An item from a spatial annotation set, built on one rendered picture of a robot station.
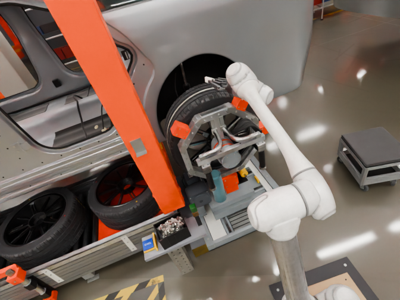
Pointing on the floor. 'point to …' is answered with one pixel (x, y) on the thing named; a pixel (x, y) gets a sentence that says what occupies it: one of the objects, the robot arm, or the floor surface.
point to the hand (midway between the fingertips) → (209, 80)
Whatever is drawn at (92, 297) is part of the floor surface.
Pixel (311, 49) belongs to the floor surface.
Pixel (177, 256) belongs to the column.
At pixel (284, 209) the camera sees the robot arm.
